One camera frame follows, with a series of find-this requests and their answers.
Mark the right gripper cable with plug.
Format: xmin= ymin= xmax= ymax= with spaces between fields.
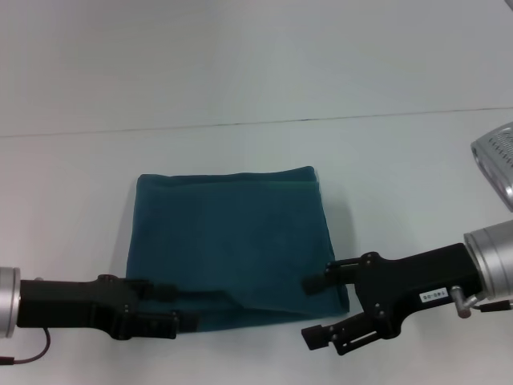
xmin=450 ymin=285 xmax=513 ymax=320

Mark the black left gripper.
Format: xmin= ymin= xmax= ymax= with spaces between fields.
xmin=18 ymin=274 xmax=202 ymax=342

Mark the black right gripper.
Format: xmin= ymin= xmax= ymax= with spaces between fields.
xmin=300 ymin=241 xmax=484 ymax=357

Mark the teal blue t-shirt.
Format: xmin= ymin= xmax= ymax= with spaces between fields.
xmin=125 ymin=164 xmax=352 ymax=334

